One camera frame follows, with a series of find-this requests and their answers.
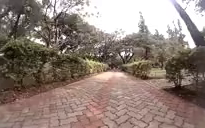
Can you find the leaning dark tree trunk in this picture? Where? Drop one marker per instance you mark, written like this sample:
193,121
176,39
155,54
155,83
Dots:
192,26

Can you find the green bush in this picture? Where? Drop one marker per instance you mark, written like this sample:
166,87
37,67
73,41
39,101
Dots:
177,66

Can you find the long green hedge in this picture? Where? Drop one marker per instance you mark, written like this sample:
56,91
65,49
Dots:
50,63

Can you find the red brick path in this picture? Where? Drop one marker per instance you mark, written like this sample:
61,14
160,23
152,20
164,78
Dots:
107,100

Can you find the dark soil patch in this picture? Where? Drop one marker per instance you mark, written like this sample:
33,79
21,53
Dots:
190,95

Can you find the bare soil strip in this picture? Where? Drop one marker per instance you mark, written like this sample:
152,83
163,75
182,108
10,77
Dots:
20,94

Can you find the row of trees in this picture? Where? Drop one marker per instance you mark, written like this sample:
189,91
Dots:
90,33

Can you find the grass lawn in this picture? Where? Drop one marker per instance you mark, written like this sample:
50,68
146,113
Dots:
157,73

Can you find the short green hedge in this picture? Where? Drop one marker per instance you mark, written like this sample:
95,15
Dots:
139,68

